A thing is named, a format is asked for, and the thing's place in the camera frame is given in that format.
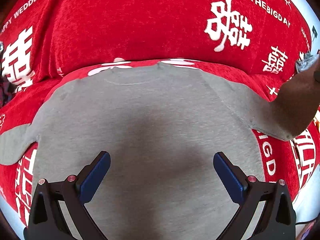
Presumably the grey knit sweater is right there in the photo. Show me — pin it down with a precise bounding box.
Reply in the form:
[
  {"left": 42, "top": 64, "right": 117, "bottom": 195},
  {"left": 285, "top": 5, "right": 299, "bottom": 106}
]
[{"left": 0, "top": 55, "right": 320, "bottom": 240}]

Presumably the blue-grey crumpled cloth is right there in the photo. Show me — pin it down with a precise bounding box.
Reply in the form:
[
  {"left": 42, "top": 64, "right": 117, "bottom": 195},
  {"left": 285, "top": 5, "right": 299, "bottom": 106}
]
[{"left": 295, "top": 52, "right": 319, "bottom": 73}]

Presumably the red wedding print blanket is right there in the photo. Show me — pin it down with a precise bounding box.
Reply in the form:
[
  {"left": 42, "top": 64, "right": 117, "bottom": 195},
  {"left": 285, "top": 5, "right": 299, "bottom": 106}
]
[{"left": 1, "top": 0, "right": 319, "bottom": 225}]

